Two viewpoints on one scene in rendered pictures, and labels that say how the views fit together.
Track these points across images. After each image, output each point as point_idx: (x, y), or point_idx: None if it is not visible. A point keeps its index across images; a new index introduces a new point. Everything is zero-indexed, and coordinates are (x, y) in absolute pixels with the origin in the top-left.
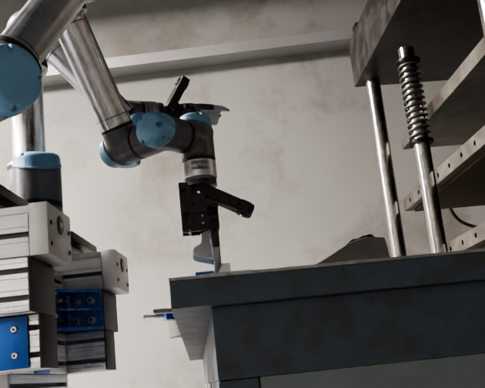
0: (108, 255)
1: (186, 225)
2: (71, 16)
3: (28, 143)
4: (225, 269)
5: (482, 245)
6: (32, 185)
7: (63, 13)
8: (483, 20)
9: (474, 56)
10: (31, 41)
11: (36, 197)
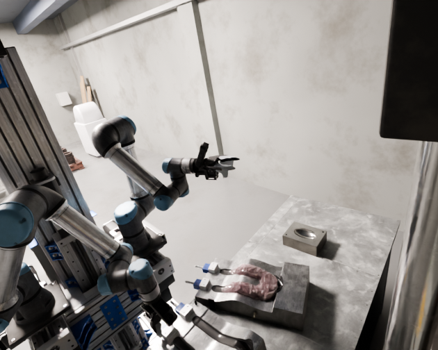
0: None
1: (144, 314)
2: (10, 272)
3: (131, 187)
4: (165, 337)
5: None
6: (120, 230)
7: (1, 278)
8: (388, 317)
9: None
10: None
11: (123, 235)
